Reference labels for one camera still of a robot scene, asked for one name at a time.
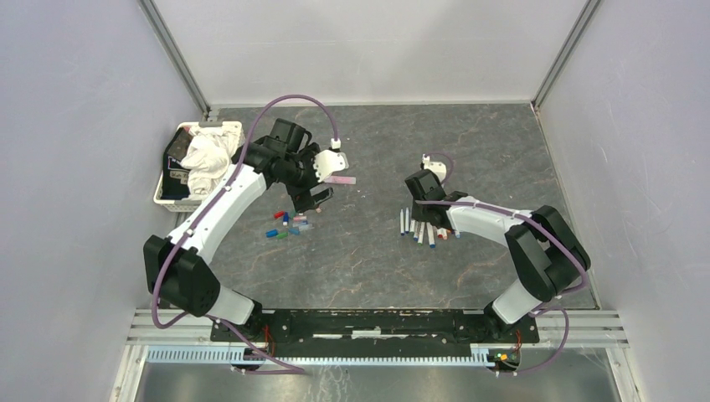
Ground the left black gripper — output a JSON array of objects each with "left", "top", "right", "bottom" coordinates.
[{"left": 276, "top": 143, "right": 334, "bottom": 213}]

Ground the lilac highlighter pen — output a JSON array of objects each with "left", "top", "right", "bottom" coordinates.
[{"left": 324, "top": 176, "right": 357, "bottom": 185}]

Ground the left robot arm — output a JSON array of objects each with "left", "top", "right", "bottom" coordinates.
[{"left": 143, "top": 119, "right": 348, "bottom": 342}]

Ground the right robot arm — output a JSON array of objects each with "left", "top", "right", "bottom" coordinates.
[{"left": 404, "top": 169, "right": 591, "bottom": 342}]

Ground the white crumpled cloth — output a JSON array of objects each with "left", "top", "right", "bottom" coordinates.
[{"left": 181, "top": 126, "right": 244, "bottom": 200}]

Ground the white plastic basket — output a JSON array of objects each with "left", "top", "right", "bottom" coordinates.
[{"left": 153, "top": 121, "right": 245, "bottom": 213}]

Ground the black box in basket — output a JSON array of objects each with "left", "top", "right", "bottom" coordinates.
[{"left": 162, "top": 126, "right": 193, "bottom": 200}]

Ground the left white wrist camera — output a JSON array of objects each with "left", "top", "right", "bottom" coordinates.
[{"left": 313, "top": 150, "right": 349, "bottom": 183}]

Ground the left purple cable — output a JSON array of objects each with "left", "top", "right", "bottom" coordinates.
[{"left": 151, "top": 95, "right": 341, "bottom": 375}]

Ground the purple cable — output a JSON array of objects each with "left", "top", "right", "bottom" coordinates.
[
  {"left": 151, "top": 95, "right": 341, "bottom": 375},
  {"left": 417, "top": 152, "right": 592, "bottom": 379}
]

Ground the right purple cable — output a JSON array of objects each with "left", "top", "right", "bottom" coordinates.
[{"left": 417, "top": 152, "right": 592, "bottom": 379}]

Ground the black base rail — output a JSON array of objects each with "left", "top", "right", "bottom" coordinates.
[{"left": 239, "top": 308, "right": 540, "bottom": 358}]

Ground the slotted cable duct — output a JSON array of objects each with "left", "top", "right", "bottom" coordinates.
[{"left": 145, "top": 346, "right": 492, "bottom": 366}]

